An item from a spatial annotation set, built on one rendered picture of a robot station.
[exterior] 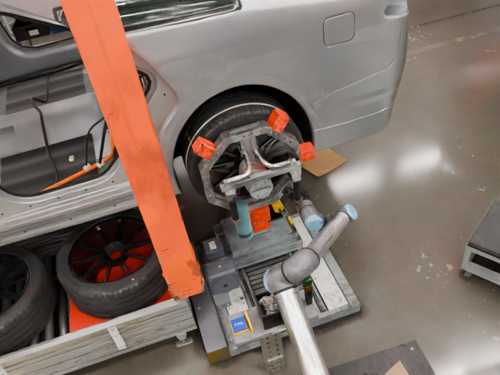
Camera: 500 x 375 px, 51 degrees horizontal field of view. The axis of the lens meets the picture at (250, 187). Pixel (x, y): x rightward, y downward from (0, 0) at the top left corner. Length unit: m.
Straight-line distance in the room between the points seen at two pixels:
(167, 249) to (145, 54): 0.89
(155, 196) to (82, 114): 1.41
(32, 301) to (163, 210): 1.10
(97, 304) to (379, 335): 1.56
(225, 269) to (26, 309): 1.07
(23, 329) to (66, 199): 0.75
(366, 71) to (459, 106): 1.99
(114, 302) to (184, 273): 0.53
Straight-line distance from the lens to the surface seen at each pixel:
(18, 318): 3.09
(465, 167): 4.16
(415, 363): 2.75
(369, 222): 3.68
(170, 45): 2.47
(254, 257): 3.31
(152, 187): 2.20
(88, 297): 2.98
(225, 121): 2.68
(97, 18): 1.82
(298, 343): 2.41
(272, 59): 2.63
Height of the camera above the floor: 2.69
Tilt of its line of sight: 42 degrees down
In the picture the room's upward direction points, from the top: 10 degrees counter-clockwise
